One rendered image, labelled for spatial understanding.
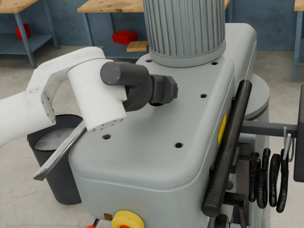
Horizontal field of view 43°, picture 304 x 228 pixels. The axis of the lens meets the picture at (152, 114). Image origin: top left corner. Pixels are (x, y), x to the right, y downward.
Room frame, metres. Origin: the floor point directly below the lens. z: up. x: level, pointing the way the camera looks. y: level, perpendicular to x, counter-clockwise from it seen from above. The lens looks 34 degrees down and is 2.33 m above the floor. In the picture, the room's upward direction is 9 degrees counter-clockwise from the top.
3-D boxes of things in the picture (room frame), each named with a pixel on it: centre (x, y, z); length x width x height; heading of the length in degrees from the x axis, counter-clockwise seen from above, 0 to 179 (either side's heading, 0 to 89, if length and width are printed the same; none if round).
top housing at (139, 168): (0.72, -0.02, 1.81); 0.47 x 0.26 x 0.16; 156
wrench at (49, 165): (0.62, 0.16, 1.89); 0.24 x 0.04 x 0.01; 153
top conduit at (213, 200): (0.68, -0.16, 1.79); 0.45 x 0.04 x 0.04; 156
